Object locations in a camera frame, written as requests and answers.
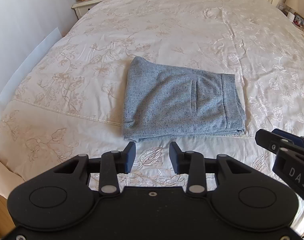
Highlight grey speckled pants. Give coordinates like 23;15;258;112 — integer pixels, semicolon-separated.
122;56;246;142

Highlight cream floral embroidered bedspread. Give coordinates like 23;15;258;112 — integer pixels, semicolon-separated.
0;0;304;182

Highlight beige bed skirt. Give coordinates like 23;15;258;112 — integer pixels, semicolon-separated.
0;162;24;199

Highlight white left nightstand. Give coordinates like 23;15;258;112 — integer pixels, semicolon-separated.
71;0;105;20

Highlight white table lamp right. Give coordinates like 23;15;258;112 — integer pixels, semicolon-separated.
285;0;299;21

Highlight photo frame right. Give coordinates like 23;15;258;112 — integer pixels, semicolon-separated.
293;12;304;29

